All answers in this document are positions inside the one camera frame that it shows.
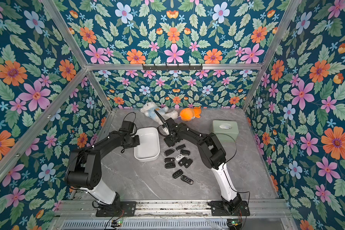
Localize black car key top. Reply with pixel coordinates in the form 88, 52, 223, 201
176, 144, 186, 150

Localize black shield-shaped car key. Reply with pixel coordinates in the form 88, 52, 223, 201
164, 149, 175, 157

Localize white car key fob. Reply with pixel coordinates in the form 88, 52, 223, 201
175, 154, 184, 161

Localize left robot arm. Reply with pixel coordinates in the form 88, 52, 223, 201
65, 121, 140, 205

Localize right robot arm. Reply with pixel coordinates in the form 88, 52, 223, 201
163, 118, 242, 204

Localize black key left upper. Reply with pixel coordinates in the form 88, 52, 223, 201
164, 157, 175, 163

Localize black key centre pair left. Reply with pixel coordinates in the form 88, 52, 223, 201
178, 157, 188, 166

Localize black key pair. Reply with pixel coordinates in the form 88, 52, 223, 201
184, 159, 193, 168
178, 157, 188, 166

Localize white storage tray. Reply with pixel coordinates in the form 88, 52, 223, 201
134, 127, 160, 163

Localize black key left lower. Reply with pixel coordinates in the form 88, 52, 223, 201
164, 162, 176, 169

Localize black key centre pair right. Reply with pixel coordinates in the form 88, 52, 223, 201
184, 159, 193, 168

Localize black flip key lower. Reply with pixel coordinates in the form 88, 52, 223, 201
172, 169, 184, 179

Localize black chrome key lowest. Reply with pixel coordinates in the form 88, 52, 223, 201
180, 175, 194, 185

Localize green tissue box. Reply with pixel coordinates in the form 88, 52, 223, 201
211, 120, 239, 142

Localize orange plush fish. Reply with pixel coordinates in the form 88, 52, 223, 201
179, 107, 202, 121

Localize white plush bear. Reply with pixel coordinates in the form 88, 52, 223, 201
140, 102, 178, 125

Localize black wall hook rail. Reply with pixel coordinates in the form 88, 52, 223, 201
142, 64, 203, 71

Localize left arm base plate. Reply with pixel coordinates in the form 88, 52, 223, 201
92, 201, 137, 217

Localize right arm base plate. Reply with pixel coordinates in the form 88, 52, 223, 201
208, 201, 250, 217

